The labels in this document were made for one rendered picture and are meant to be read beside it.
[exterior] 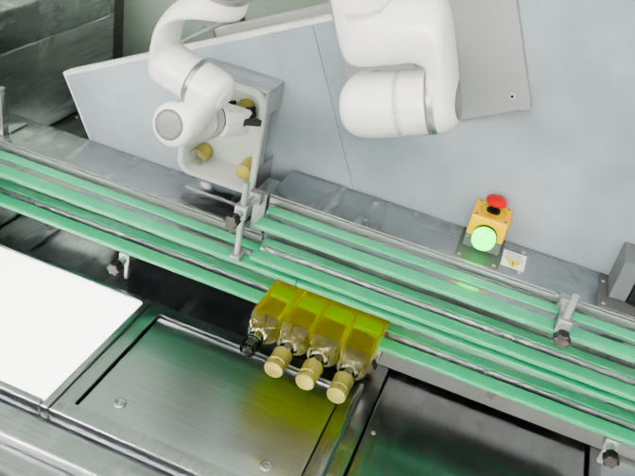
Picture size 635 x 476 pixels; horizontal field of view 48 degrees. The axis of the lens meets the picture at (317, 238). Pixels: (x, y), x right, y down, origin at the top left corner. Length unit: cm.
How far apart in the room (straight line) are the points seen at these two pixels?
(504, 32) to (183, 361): 83
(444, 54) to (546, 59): 37
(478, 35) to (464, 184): 29
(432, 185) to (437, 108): 44
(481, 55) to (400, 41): 35
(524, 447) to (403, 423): 24
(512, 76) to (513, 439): 69
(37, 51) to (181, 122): 102
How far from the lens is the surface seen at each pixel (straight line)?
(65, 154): 168
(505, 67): 131
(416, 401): 149
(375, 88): 103
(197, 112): 117
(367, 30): 99
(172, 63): 118
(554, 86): 133
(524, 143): 137
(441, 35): 98
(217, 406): 135
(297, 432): 133
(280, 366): 123
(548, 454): 151
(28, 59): 213
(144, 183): 158
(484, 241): 135
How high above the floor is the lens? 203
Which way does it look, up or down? 55 degrees down
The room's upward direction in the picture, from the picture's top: 143 degrees counter-clockwise
